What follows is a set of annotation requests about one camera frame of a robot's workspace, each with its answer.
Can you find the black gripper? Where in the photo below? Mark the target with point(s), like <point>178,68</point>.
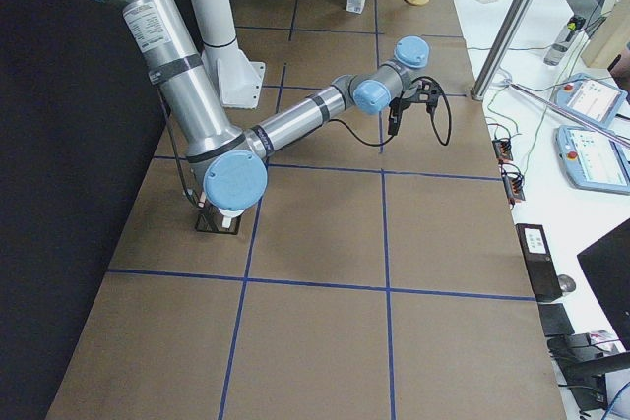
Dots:
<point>397,106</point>

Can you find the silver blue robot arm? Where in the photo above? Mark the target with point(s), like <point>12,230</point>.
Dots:
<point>200,84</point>

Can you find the orange terminal block far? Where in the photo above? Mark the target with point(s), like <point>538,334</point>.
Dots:
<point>503,149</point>

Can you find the orange terminal block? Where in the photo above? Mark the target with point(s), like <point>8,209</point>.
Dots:
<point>503,149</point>
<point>513,181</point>

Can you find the orange terminal block near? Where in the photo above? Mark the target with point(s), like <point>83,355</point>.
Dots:
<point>513,181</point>

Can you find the clear water bottle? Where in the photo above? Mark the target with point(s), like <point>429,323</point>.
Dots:
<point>564,40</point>

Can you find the far teach pendant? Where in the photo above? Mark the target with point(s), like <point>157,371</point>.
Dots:
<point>592,99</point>

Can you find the teach pendant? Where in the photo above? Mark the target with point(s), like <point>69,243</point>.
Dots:
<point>591,161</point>
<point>592,99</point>

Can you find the near teach pendant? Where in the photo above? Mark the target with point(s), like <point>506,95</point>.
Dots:
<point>591,161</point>

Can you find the black box with label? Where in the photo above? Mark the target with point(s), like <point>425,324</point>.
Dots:
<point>538,261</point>

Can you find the black monitor corner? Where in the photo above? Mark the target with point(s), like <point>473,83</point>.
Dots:
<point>605,264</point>

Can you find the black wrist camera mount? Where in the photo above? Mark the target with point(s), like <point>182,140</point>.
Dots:
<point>428,93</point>

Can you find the black wire mug rack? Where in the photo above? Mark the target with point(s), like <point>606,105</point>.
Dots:
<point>209,218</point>

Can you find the aluminium frame post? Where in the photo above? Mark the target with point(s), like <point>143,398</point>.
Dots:
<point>502,41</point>

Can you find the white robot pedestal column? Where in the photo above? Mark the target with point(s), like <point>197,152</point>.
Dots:
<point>237,80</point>

